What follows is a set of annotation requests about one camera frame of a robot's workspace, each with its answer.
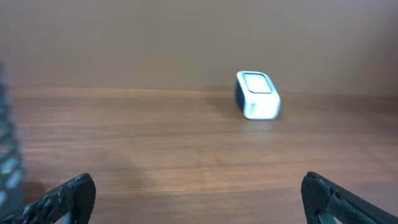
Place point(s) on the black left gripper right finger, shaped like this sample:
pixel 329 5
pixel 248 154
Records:
pixel 326 202

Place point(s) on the white barcode scanner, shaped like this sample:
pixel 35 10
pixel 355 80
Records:
pixel 256 96

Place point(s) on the grey plastic basket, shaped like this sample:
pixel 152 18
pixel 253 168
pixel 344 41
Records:
pixel 12 170

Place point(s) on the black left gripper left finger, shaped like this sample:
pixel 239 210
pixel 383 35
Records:
pixel 72 203

